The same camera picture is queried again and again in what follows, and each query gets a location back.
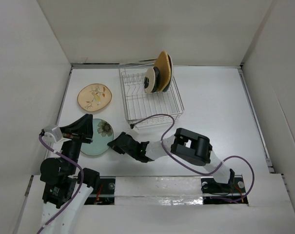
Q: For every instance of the woven bamboo square tray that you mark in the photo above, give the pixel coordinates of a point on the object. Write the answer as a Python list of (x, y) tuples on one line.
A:
[(162, 63)]

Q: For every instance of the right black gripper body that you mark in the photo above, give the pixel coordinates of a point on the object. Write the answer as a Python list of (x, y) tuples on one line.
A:
[(133, 155)]

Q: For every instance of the light green flower plate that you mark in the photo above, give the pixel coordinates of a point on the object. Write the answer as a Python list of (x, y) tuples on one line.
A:
[(102, 134)]

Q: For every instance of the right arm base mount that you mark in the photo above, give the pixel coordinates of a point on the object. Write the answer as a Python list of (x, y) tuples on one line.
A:
[(217, 193)]

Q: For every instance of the metal wire dish rack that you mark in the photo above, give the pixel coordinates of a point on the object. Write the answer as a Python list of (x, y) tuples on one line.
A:
[(138, 104)]

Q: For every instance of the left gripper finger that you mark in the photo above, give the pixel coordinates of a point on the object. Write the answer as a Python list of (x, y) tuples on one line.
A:
[(88, 127), (74, 128)]

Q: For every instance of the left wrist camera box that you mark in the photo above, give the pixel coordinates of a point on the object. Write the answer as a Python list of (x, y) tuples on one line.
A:
[(51, 134)]

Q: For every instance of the red teal flower plate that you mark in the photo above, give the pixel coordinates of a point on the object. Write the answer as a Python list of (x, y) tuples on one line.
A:
[(171, 74)]

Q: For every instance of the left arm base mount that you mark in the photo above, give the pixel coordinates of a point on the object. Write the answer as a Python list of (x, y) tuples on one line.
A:
[(105, 194)]

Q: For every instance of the beige bird pattern plate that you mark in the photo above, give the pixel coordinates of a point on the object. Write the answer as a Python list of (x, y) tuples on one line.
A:
[(94, 97)]

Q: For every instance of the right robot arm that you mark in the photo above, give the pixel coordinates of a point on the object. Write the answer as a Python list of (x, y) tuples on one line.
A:
[(187, 145)]

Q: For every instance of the black round plate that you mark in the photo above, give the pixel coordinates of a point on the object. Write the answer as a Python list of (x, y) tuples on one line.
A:
[(157, 79)]

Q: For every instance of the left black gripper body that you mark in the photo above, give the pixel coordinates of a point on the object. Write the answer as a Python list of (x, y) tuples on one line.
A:
[(72, 147)]

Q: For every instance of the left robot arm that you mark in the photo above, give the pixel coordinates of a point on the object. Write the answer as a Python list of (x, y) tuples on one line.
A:
[(67, 184)]

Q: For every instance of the cream plate black spot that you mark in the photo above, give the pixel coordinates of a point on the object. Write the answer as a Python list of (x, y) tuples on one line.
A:
[(150, 81)]

